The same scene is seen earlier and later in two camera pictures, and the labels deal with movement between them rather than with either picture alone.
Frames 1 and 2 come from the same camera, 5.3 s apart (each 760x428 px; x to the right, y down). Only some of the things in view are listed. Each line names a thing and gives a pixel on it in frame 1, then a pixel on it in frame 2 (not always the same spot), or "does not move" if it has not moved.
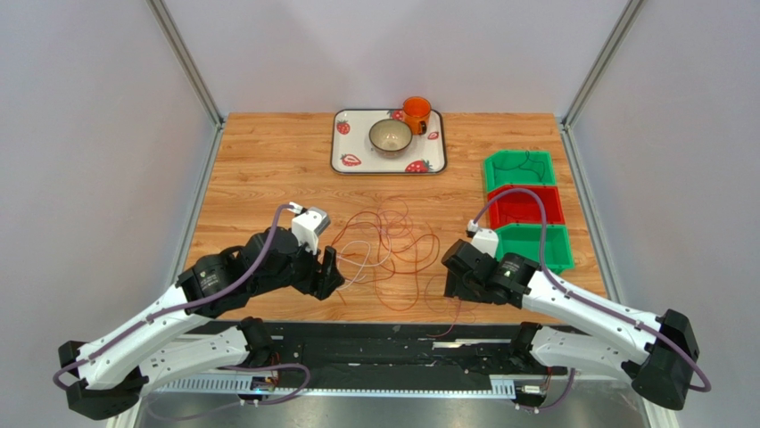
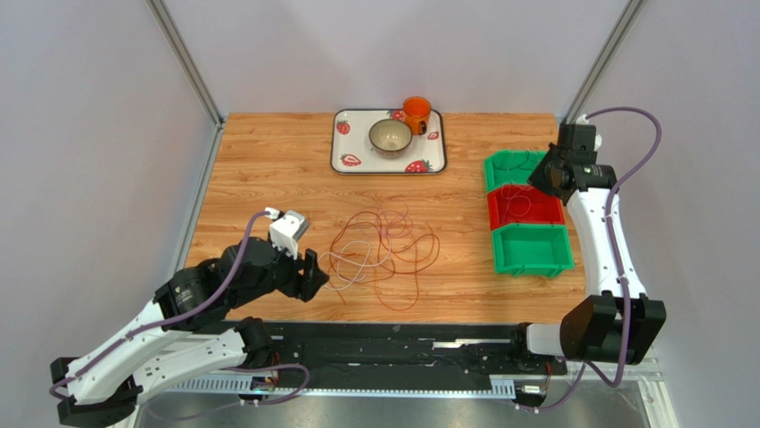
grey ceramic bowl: [390, 138] does not move
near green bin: [524, 239] does not move
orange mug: [416, 112] does not move
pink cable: [432, 262] -> [411, 224]
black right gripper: [461, 268] -> [547, 176]
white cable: [350, 283] does not move
